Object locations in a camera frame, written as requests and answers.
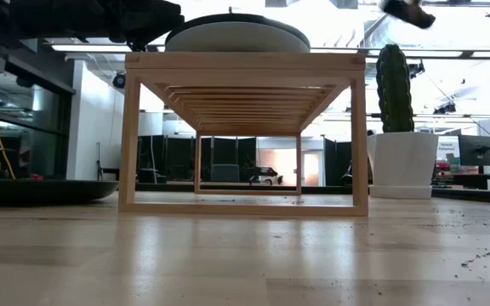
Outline white plate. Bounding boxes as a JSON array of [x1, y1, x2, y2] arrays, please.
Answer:
[[164, 20, 311, 54]]

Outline black plate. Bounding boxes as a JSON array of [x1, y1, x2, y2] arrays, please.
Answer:
[[0, 178, 119, 207]]

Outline wooden slatted shelf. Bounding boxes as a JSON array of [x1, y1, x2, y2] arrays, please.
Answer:
[[118, 51, 369, 218]]

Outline ceiling light strip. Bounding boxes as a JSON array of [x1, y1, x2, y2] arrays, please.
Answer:
[[50, 42, 166, 54]]

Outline green cactus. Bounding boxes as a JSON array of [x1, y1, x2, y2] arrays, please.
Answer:
[[375, 43, 417, 134]]

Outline black partition screens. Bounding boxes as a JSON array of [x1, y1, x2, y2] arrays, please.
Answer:
[[137, 134, 258, 184]]

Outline white sign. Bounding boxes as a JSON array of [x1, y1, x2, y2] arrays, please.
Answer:
[[436, 141, 458, 162]]

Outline black computer monitor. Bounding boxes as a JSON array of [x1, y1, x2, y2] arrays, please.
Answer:
[[458, 134, 490, 167]]

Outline white plant pot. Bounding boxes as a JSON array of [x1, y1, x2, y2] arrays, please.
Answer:
[[366, 132, 440, 201]]

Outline teal bin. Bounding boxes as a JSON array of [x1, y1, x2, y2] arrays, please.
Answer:
[[210, 163, 241, 184]]

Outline white wheeled robot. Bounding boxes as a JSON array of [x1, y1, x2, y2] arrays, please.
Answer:
[[248, 166, 285, 186]]

